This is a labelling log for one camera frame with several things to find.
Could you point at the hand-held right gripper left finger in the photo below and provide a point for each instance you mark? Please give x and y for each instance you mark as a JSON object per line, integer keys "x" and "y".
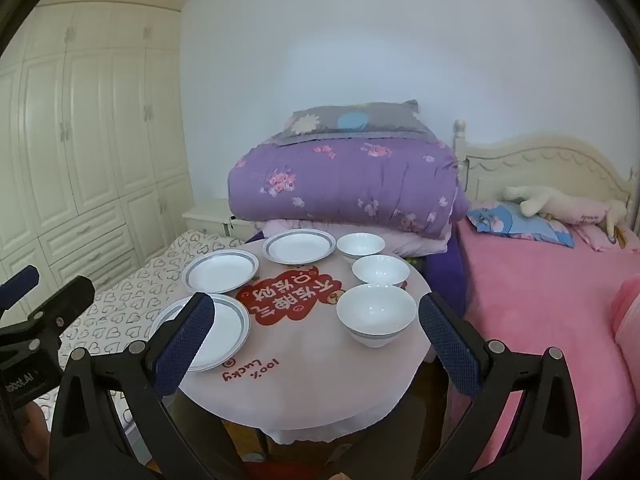
{"x": 185, "y": 345}

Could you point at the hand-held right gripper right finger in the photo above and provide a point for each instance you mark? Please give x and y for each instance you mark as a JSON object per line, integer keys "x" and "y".
{"x": 445, "y": 345}

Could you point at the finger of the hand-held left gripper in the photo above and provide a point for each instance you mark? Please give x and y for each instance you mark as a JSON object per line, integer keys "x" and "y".
{"x": 67, "y": 295}
{"x": 20, "y": 282}

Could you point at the white plate grey rim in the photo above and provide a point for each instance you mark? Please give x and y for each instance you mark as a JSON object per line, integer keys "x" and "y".
{"x": 225, "y": 330}
{"x": 220, "y": 271}
{"x": 299, "y": 247}

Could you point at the white ceramic bowl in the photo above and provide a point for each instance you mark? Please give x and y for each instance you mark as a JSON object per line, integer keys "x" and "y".
{"x": 360, "y": 246}
{"x": 375, "y": 310}
{"x": 381, "y": 269}

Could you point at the person's left hand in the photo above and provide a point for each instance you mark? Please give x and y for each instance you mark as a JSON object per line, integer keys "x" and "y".
{"x": 36, "y": 417}

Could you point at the white heart-print sheet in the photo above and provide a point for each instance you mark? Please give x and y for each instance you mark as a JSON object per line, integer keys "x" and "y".
{"x": 125, "y": 300}

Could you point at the dark purple cloth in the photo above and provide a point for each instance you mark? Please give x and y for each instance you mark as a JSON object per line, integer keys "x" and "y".
{"x": 450, "y": 280}

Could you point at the pale pink folded blanket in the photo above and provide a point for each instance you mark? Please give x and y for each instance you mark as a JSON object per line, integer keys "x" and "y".
{"x": 425, "y": 246}

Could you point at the pink bed blanket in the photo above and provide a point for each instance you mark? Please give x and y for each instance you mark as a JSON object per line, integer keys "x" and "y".
{"x": 540, "y": 300}

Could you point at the pink printed round tablecloth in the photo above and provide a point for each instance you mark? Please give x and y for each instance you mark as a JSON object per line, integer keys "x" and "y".
{"x": 310, "y": 370}

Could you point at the cream nightstand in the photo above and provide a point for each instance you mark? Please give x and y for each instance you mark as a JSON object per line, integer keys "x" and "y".
{"x": 210, "y": 212}

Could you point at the blue cartoon pillow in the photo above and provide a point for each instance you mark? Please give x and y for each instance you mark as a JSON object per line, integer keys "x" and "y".
{"x": 510, "y": 222}

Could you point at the cream panelled wardrobe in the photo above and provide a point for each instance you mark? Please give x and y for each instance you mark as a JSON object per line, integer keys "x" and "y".
{"x": 90, "y": 135}

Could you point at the pink printed pillow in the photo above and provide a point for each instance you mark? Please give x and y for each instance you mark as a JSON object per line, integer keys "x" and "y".
{"x": 595, "y": 237}

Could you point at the cream plush toy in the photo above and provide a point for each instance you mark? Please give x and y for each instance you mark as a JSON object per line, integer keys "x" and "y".
{"x": 570, "y": 207}

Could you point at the purple floral quilt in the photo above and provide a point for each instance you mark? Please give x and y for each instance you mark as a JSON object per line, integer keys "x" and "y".
{"x": 350, "y": 180}

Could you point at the cream bed headboard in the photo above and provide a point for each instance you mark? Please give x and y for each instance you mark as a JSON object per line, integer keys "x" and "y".
{"x": 550, "y": 165}

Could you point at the grey floral pillow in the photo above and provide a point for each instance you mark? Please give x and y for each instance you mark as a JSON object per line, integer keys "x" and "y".
{"x": 350, "y": 117}

